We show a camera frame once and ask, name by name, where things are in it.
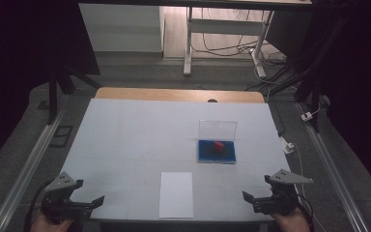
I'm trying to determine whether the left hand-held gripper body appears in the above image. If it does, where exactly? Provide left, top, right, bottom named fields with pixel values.
left=41, top=171, right=95, bottom=224

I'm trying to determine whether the white power plug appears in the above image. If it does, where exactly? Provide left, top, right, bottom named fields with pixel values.
left=280, top=136, right=296, bottom=156

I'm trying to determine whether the bundle of floor cables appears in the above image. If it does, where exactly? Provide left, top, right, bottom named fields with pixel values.
left=191, top=8, right=299, bottom=92

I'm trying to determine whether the person's right hand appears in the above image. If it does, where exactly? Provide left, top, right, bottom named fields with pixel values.
left=271, top=207, right=312, bottom=232

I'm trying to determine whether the white table mat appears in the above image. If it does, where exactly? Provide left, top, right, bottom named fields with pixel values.
left=59, top=98, right=293, bottom=223

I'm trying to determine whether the black stand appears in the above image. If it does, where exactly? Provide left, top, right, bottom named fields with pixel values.
left=270, top=6, right=349, bottom=133
left=45, top=57, right=102, bottom=126

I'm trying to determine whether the blue ink pad box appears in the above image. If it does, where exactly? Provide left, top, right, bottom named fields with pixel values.
left=197, top=119, right=239, bottom=165

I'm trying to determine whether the white paper sheet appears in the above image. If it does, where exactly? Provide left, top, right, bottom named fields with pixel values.
left=157, top=171, right=195, bottom=219

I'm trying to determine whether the person's left hand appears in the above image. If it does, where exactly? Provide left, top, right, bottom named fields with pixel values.
left=29, top=210, right=75, bottom=232

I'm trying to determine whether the small white connector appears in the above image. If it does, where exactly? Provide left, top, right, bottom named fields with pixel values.
left=300, top=110, right=314, bottom=123

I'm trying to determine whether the black floor frame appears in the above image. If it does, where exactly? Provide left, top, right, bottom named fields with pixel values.
left=48, top=125, right=74, bottom=149

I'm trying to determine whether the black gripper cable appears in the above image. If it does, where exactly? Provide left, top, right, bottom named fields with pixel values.
left=23, top=179, right=56, bottom=232
left=294, top=192, right=316, bottom=232

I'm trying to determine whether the aluminium rail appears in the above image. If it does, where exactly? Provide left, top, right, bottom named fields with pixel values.
left=0, top=108, right=66, bottom=232
left=295, top=101, right=370, bottom=232

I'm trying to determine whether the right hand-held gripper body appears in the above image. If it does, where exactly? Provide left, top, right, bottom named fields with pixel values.
left=252, top=168, right=314, bottom=217

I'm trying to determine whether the white desk frame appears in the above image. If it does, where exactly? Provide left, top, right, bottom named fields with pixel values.
left=183, top=6, right=275, bottom=79

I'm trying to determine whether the white cabinet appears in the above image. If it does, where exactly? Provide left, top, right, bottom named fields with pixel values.
left=78, top=3, right=166, bottom=53

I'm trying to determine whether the white cable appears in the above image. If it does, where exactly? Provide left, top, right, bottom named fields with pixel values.
left=292, top=142, right=328, bottom=232

